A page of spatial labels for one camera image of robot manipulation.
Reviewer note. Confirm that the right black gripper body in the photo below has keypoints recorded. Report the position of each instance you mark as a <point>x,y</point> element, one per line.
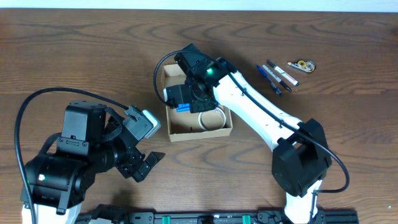
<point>200,104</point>

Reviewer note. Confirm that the blue ballpoint pen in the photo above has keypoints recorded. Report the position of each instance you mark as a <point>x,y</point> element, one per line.
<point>266,76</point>

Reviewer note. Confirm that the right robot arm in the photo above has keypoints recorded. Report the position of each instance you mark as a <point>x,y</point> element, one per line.
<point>299,157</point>

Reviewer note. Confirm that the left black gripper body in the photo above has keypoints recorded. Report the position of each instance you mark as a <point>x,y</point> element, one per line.
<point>129,165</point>

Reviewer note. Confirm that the blue plastic case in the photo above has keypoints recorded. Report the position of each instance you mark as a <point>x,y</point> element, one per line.
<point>183,107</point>

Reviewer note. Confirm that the brown cardboard box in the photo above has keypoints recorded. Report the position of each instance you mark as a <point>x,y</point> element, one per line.
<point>184,126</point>

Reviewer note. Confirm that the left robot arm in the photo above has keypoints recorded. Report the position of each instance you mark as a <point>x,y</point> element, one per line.
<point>94,139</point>

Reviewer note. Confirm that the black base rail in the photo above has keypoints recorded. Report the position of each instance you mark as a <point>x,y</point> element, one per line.
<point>111,215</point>

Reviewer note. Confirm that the white Toyo whiteboard marker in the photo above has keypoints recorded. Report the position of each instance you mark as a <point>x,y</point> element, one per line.
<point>283,73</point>

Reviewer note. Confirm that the grey Sharpie marker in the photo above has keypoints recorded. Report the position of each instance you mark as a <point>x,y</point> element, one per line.
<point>279,80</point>

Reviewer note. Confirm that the white tape roll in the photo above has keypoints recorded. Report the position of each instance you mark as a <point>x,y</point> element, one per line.
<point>212,120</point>

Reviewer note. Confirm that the correction tape dispenser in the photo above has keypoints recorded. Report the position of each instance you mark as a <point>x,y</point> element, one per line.
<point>307,66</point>

